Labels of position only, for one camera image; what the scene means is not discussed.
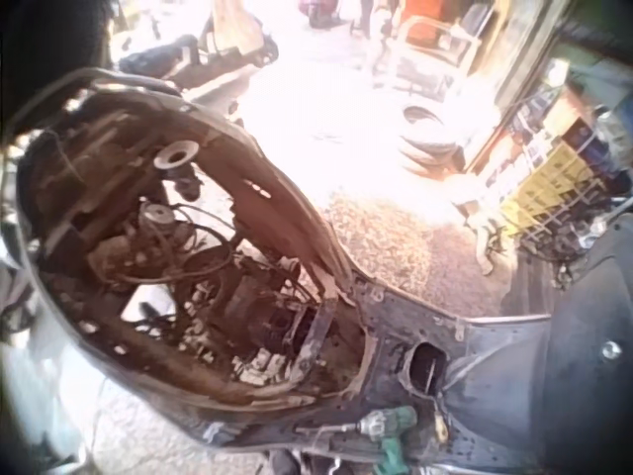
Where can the parked black scooter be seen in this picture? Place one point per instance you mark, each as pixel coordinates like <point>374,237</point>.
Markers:
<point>198,47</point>

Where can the rack of boxed parts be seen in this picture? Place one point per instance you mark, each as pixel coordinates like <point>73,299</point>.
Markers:
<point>554,173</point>

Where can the dismantled grey scooter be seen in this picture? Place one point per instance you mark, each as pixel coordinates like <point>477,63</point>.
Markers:
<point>277,277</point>

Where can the stack of worn tyres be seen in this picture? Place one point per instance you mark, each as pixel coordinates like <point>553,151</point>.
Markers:
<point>427,141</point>

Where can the white metal frame chair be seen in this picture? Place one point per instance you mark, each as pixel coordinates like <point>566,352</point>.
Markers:
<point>427,54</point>

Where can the orange cabinet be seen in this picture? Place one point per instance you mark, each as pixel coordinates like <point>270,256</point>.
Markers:
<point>427,10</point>

